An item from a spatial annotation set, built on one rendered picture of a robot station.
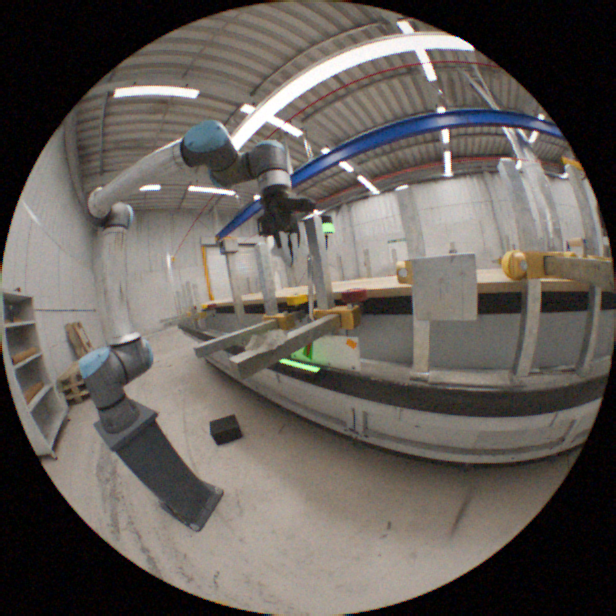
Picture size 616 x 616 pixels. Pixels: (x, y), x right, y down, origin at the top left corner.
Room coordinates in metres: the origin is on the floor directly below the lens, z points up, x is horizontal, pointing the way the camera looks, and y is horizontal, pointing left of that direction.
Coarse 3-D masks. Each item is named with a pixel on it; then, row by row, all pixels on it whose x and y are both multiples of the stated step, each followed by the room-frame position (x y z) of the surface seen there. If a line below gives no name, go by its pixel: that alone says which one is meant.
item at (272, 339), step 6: (276, 330) 0.30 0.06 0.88; (282, 330) 0.32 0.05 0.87; (252, 336) 0.28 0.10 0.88; (258, 336) 0.28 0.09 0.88; (264, 336) 0.29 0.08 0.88; (270, 336) 0.29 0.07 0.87; (276, 336) 0.29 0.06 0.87; (282, 336) 0.29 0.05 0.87; (252, 342) 0.27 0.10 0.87; (258, 342) 0.28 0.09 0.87; (264, 342) 0.28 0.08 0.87; (270, 342) 0.26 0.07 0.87; (276, 342) 0.27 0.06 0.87; (282, 342) 0.28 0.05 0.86; (246, 348) 0.27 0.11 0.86; (252, 348) 0.27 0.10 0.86; (258, 348) 0.26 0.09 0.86; (264, 348) 0.25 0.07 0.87; (270, 348) 0.25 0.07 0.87
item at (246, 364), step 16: (320, 320) 0.40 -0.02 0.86; (336, 320) 0.42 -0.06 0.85; (288, 336) 0.32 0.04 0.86; (304, 336) 0.33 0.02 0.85; (320, 336) 0.37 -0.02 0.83; (256, 352) 0.25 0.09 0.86; (272, 352) 0.27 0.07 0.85; (288, 352) 0.30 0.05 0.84; (240, 368) 0.22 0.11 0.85; (256, 368) 0.24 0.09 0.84
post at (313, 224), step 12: (312, 216) 0.47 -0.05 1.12; (312, 228) 0.47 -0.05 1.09; (312, 240) 0.48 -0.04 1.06; (324, 240) 0.49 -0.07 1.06; (312, 252) 0.48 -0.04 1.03; (324, 252) 0.48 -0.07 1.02; (324, 264) 0.48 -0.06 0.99; (324, 276) 0.47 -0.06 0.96; (324, 288) 0.47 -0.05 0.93; (324, 300) 0.47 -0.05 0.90
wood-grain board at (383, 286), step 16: (480, 272) 0.60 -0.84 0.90; (496, 272) 0.51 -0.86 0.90; (288, 288) 1.90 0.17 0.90; (304, 288) 1.27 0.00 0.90; (336, 288) 0.79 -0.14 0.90; (368, 288) 0.57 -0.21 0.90; (384, 288) 0.51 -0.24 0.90; (400, 288) 0.48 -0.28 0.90; (480, 288) 0.33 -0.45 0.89; (496, 288) 0.29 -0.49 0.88; (512, 288) 0.26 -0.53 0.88; (544, 288) 0.18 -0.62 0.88; (560, 288) 0.13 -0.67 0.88; (576, 288) 0.08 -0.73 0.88; (224, 304) 1.27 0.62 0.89
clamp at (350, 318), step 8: (320, 312) 0.47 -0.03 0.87; (328, 312) 0.46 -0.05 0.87; (336, 312) 0.44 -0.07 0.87; (344, 312) 0.43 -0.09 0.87; (352, 312) 0.41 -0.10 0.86; (344, 320) 0.43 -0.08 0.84; (352, 320) 0.41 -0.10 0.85; (360, 320) 0.45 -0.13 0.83; (336, 328) 0.45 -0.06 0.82; (344, 328) 0.43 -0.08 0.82; (352, 328) 0.41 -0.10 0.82
